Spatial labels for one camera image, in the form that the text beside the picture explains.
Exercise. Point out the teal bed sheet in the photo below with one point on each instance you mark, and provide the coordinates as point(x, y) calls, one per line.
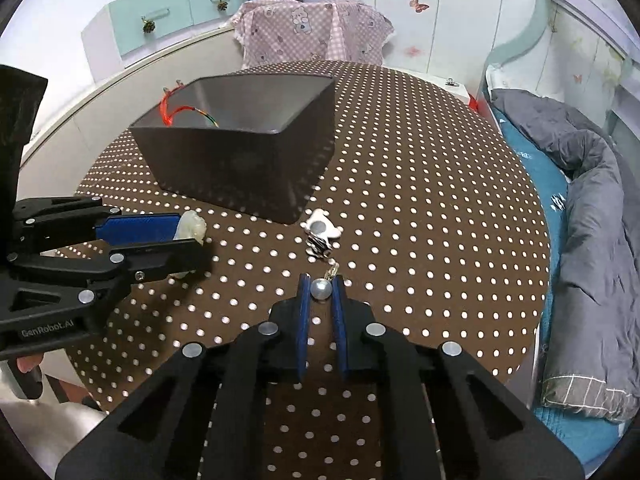
point(545, 180)

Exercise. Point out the beige curved cabinet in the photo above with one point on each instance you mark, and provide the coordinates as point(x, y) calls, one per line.
point(70, 120)

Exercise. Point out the orange butterfly sticker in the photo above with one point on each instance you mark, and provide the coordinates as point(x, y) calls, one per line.
point(419, 4)

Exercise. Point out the red storage box white lid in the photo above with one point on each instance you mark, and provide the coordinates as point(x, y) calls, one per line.
point(457, 91)

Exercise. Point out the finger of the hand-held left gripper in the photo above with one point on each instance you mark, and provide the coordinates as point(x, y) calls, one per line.
point(140, 227)
point(170, 260)

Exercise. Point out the teal drawer unit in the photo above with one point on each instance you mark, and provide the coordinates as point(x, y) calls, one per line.
point(130, 35)

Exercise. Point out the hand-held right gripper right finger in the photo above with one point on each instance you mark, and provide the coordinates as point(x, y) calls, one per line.
point(339, 330)

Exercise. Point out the white wardrobe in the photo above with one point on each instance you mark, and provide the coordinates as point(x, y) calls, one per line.
point(380, 10)

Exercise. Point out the grey square box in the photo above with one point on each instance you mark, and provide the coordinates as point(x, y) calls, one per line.
point(225, 170)

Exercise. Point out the person's left hand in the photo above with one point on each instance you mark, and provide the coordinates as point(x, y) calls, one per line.
point(28, 363)

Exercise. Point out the person's left forearm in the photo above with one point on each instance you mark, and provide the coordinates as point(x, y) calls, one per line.
point(45, 425)

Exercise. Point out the pink butterfly sticker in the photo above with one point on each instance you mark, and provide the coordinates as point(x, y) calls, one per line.
point(412, 51)

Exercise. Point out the grey quilt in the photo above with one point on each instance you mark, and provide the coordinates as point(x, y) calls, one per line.
point(595, 210)

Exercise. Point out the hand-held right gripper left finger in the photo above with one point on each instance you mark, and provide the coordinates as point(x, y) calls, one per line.
point(302, 330)

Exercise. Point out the teal and white bed frame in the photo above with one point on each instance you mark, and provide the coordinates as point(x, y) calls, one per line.
point(542, 20)

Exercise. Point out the pine cone drawer ornament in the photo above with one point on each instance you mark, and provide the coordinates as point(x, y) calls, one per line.
point(148, 26)
point(222, 6)

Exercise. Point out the pink bear print cloth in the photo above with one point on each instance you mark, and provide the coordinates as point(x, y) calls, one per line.
point(310, 30)

